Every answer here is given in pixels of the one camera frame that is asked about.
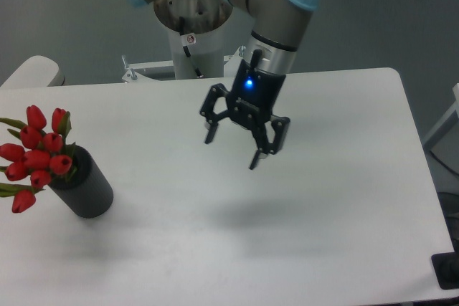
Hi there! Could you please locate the dark grey ribbed vase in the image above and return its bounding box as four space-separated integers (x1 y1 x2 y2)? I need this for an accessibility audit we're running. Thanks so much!
49 145 114 219

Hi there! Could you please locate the red tulip bouquet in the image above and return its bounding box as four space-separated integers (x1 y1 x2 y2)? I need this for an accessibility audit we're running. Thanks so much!
1 105 78 214

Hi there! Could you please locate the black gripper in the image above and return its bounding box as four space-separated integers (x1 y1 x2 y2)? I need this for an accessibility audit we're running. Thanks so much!
199 60 290 170

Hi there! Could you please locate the black device at table edge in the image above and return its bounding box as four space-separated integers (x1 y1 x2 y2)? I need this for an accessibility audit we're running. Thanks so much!
431 252 458 290

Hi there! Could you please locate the white frame at right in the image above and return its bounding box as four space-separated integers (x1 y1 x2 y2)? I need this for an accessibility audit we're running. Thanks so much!
421 84 458 152

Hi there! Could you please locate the black cable on pedestal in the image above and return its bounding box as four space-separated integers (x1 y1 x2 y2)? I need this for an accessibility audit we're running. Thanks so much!
181 44 204 80

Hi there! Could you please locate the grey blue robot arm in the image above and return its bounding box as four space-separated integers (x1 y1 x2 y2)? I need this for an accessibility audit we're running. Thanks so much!
128 0 319 166

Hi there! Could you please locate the white chair seat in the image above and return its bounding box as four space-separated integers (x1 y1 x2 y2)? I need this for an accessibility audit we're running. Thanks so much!
1 55 65 90

